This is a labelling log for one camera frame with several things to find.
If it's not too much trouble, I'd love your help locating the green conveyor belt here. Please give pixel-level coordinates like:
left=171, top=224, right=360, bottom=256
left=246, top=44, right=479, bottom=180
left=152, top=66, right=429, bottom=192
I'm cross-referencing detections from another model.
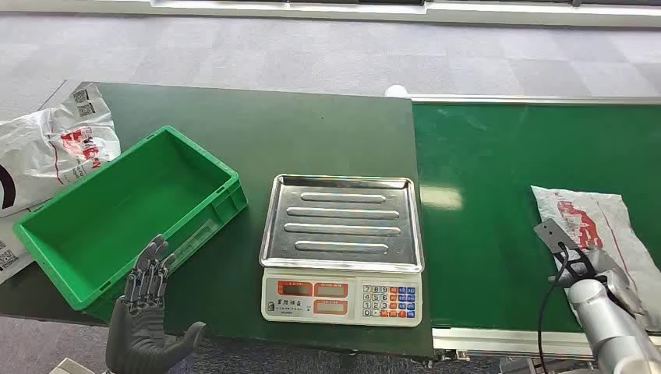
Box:
left=411, top=102, right=661, bottom=334

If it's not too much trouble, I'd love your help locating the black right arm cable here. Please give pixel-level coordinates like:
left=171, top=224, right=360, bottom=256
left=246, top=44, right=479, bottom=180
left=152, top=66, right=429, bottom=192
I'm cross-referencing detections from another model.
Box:
left=536, top=247, right=571, bottom=374

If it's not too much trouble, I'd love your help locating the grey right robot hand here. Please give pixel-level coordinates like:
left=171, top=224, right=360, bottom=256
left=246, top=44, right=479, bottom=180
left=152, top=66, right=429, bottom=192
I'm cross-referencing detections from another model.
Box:
left=548, top=249, right=645, bottom=317

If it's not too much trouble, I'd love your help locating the grey package with red print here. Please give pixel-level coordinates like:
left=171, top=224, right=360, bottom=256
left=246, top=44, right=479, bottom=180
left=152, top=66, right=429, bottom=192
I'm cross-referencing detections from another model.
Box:
left=530, top=185, right=661, bottom=333

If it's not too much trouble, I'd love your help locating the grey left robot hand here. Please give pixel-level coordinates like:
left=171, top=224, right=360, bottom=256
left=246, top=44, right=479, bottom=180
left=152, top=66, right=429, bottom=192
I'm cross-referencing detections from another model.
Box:
left=105, top=235, right=207, bottom=374

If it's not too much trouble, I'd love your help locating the green plastic crate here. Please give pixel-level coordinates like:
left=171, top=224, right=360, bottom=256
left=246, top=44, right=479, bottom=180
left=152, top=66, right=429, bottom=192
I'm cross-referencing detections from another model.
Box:
left=12, top=125, right=249, bottom=323

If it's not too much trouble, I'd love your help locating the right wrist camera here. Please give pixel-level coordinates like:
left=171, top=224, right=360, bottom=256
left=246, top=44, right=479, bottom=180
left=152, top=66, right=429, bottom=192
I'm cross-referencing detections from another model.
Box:
left=534, top=218, right=595, bottom=280

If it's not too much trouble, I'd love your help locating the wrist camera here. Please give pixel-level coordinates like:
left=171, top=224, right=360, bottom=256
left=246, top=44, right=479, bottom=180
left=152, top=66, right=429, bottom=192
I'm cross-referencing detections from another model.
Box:
left=48, top=357, right=109, bottom=374
left=534, top=218, right=595, bottom=280

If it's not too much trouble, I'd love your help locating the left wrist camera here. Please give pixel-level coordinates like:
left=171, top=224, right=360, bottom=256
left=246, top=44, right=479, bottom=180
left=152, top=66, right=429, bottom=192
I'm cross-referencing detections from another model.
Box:
left=48, top=357, right=109, bottom=374

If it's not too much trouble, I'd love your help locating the large white red-printed courier bag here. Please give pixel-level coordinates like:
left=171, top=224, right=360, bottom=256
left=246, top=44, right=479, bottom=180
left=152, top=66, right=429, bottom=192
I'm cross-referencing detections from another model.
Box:
left=0, top=83, right=122, bottom=218

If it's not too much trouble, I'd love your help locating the white courier bag with QR code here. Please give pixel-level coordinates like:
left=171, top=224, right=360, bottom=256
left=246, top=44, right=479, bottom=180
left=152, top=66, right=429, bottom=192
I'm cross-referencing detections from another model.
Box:
left=0, top=209, right=38, bottom=285

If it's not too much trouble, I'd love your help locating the white electronic scale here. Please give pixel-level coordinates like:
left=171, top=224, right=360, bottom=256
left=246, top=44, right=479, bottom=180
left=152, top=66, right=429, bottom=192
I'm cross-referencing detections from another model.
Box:
left=259, top=174, right=426, bottom=329

